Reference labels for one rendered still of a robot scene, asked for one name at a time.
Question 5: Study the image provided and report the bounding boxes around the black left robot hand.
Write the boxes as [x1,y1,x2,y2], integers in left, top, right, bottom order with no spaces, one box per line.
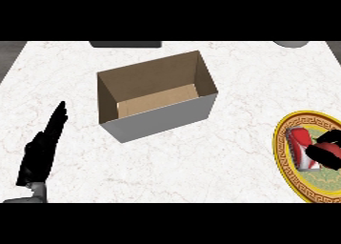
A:
[15,100,70,188]

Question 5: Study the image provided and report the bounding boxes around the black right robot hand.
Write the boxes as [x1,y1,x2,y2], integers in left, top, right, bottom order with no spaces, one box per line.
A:
[304,129,341,171]

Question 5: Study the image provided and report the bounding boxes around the red bell pepper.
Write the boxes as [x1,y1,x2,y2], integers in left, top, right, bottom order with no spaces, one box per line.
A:
[314,141,341,162]

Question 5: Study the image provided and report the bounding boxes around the yellow patterned plate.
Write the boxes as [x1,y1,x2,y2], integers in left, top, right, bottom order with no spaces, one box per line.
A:
[271,110,341,204]

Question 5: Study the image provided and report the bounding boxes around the open cardboard box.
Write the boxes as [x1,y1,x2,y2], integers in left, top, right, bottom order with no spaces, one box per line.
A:
[96,50,220,144]

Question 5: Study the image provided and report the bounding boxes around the red and white can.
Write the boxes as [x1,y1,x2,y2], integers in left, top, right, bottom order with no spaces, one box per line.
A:
[286,127,322,172]

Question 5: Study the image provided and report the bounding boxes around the pale grey round object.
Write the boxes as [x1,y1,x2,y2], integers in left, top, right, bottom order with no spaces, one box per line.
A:
[271,40,310,49]

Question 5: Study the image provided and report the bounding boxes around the dark grey flat object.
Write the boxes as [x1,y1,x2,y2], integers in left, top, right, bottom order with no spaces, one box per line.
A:
[89,40,164,49]

